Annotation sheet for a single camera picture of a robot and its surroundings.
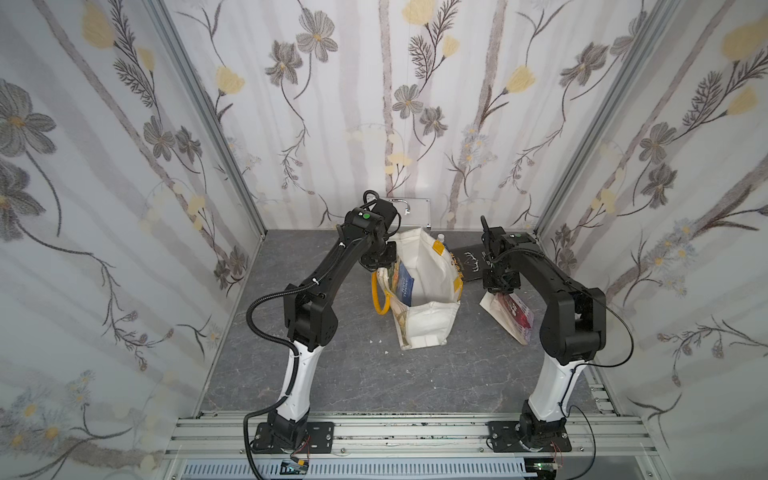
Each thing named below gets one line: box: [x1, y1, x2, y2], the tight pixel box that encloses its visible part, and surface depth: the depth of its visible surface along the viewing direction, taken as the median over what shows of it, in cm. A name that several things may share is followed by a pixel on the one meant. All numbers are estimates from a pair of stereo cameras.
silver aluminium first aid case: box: [386, 198, 431, 229], surface depth 109 cm
